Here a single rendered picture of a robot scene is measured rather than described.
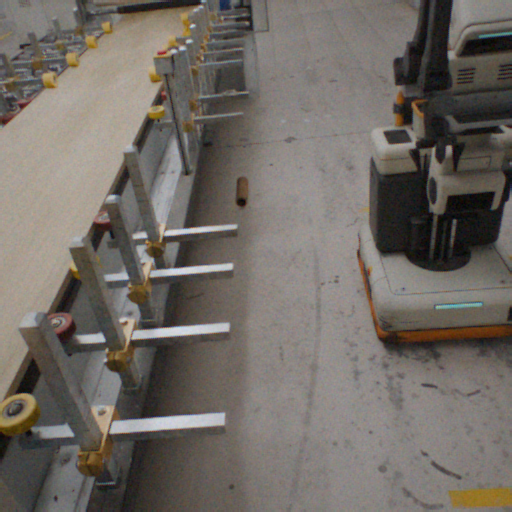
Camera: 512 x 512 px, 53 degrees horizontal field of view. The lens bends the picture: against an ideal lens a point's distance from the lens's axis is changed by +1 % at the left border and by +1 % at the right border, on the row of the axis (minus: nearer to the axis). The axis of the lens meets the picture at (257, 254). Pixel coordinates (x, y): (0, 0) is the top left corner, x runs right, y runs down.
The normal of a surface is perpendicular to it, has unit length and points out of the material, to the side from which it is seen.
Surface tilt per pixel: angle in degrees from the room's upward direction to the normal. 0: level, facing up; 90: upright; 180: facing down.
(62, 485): 0
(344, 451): 0
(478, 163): 98
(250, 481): 0
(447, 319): 90
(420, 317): 90
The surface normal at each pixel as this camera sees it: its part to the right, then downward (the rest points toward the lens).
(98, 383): -0.11, -0.81
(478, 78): 0.00, 0.69
